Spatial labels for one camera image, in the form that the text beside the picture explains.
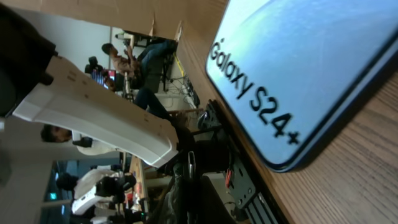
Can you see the person in white shirt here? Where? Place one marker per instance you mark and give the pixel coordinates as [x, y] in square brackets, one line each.
[85, 145]

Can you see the seated person in background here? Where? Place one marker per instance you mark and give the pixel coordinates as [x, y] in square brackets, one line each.
[137, 69]

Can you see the blue Galaxy S24 smartphone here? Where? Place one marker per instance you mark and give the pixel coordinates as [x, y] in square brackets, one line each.
[288, 70]

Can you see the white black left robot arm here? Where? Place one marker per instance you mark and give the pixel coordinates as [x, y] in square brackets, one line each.
[38, 85]

